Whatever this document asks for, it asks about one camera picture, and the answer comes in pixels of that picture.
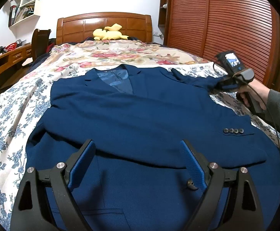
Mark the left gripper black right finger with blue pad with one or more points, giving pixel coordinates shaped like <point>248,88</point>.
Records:
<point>229,198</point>

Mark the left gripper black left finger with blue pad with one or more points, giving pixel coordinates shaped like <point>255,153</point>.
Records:
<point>32,211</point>

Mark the navy blue suit jacket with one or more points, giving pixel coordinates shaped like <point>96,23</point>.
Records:
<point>137,118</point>

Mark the person's right hand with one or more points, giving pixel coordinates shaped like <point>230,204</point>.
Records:
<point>257,92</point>

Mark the wooden louvered wardrobe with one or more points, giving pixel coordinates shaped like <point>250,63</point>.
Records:
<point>205,28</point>

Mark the blue floral white bedsheet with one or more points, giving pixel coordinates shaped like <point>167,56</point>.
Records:
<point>24,103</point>

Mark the wooden headboard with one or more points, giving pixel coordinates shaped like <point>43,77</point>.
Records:
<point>79,27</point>

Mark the yellow plush toy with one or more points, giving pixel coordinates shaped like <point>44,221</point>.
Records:
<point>109,33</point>

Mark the long wooden desk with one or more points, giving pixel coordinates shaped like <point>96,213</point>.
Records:
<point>11,68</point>

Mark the red floral beige blanket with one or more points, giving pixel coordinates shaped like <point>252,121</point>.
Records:
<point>90,54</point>

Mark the red basket on desk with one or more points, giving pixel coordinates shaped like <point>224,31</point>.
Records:
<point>11,47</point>

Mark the dark wooden chair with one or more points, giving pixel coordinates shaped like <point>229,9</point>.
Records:
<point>39,43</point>

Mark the white wall shelf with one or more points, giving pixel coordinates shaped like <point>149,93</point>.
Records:
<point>22,11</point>

